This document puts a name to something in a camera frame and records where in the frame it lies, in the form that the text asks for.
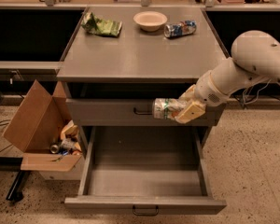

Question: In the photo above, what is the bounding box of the grey drawer cabinet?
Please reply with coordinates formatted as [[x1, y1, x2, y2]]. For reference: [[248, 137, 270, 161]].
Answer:
[[57, 6, 226, 144]]

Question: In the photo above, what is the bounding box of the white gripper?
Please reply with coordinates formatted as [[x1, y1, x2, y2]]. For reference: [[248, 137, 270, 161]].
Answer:
[[175, 71, 228, 124]]

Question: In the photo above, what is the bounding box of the green chip bag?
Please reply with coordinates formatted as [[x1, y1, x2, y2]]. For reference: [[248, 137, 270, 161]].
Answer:
[[81, 12, 122, 37]]

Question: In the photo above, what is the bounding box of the grey closed upper drawer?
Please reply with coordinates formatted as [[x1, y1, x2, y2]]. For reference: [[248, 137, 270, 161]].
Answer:
[[65, 98, 227, 127]]

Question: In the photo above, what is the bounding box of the crushed green 7up can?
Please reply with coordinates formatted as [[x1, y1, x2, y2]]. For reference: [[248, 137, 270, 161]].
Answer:
[[152, 98, 187, 120]]

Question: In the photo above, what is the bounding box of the open cardboard box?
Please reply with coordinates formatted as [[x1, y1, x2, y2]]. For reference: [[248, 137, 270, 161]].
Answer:
[[3, 80, 81, 172]]

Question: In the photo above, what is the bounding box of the white paper bowl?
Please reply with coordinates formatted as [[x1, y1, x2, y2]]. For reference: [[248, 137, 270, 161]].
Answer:
[[133, 11, 167, 32]]

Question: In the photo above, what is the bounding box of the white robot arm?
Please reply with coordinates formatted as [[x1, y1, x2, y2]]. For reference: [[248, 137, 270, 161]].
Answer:
[[175, 30, 280, 123]]

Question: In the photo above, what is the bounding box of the blue pepsi can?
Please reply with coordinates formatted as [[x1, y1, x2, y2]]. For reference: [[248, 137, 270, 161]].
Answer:
[[164, 21, 197, 38]]

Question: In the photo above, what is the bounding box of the black metal stand leg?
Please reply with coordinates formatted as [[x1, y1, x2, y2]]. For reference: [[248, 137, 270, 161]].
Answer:
[[6, 171, 30, 203]]

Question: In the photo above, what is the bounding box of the grey open lower drawer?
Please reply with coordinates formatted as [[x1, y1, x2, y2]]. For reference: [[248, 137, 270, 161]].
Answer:
[[65, 126, 226, 217]]

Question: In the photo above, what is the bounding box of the silver can in box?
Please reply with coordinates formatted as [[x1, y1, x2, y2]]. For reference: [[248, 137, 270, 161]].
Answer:
[[49, 144, 61, 154]]

